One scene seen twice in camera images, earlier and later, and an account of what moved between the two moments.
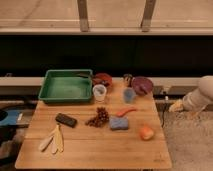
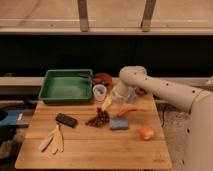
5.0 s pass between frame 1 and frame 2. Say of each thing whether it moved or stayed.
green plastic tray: stayed
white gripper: moved
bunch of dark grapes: stayed
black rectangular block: stayed
